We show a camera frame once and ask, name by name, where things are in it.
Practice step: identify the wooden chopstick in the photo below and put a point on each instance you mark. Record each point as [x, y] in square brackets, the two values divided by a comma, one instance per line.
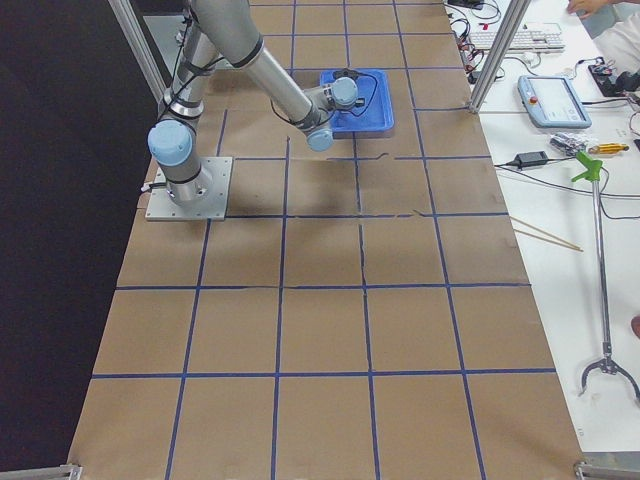
[548, 237]
[521, 224]

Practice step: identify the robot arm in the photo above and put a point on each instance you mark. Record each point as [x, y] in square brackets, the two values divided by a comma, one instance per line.
[220, 43]

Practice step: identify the black power brick right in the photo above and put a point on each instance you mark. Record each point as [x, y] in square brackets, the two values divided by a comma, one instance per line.
[531, 159]

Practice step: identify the person in white shirt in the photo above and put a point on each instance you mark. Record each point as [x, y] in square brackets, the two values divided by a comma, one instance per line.
[618, 43]

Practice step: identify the far right aluminium post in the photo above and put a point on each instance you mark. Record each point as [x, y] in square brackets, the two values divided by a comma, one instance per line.
[510, 23]

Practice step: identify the near aluminium frame post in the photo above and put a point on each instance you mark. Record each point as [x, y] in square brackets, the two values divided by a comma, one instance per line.
[144, 49]

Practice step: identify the blue plastic tray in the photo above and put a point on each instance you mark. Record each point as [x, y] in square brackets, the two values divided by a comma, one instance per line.
[372, 114]

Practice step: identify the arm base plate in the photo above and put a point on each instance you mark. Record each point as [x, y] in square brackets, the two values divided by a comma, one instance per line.
[204, 197]

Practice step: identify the green handled reacher grabber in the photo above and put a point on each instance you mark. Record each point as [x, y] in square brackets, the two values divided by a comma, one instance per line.
[606, 364]

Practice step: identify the yellow tool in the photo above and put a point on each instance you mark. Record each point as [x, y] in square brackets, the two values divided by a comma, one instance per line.
[608, 148]

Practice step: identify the bag of small parts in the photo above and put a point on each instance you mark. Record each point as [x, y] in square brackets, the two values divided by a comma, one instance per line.
[570, 143]

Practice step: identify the white keyboard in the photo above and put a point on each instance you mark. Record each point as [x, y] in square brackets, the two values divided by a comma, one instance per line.
[522, 41]

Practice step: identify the teach pendant tablet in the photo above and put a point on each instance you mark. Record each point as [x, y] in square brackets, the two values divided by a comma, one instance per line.
[551, 102]

